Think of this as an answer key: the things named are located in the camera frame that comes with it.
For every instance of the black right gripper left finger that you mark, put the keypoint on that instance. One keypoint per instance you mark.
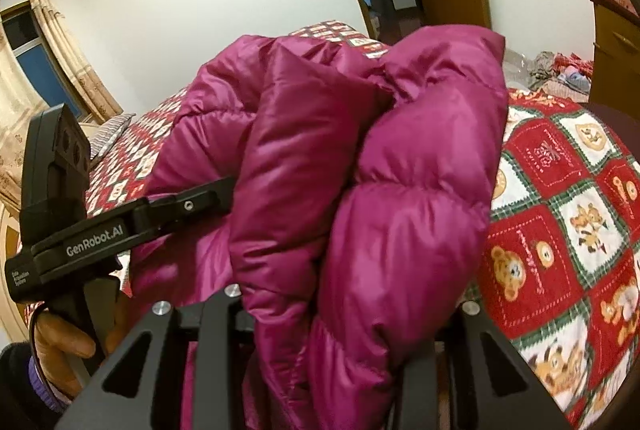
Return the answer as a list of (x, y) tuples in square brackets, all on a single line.
[(225, 341)]

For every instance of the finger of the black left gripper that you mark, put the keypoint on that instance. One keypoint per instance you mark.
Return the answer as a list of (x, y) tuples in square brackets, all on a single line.
[(214, 199)]

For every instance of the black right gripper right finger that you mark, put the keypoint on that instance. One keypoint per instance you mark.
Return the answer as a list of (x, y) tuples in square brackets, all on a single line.
[(416, 403)]

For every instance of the beige patterned curtain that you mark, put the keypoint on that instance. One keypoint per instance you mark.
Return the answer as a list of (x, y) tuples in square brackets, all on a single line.
[(20, 101)]

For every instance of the grey striped pillow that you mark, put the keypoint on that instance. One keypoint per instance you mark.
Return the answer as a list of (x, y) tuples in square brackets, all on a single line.
[(107, 135)]

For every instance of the blue window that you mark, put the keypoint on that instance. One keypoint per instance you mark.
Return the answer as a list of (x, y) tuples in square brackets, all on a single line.
[(35, 57)]

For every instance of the brown wooden dresser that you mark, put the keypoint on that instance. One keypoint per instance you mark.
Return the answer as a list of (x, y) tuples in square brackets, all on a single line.
[(615, 76)]

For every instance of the dark purple-cuffed sleeve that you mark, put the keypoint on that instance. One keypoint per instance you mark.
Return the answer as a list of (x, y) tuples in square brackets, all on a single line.
[(28, 400)]

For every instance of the magenta down jacket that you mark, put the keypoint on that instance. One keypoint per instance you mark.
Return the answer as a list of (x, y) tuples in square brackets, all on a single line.
[(360, 209)]

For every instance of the pile of mixed clothes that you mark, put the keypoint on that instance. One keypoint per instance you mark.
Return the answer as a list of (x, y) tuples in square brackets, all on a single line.
[(558, 75)]

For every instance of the red teddy bear blanket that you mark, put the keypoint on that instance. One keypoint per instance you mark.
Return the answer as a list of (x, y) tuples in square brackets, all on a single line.
[(559, 273)]

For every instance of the person's left hand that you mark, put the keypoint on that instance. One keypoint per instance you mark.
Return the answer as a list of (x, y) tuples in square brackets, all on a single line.
[(55, 339)]

